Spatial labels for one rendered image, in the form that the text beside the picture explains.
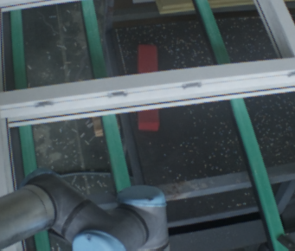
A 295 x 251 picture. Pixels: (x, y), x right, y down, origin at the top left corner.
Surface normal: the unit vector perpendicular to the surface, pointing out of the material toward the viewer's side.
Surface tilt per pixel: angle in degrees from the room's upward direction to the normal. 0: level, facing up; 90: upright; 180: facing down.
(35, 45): 0
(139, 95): 90
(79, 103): 90
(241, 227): 0
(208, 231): 0
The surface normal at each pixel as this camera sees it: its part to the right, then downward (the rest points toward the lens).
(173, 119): 0.07, -0.57
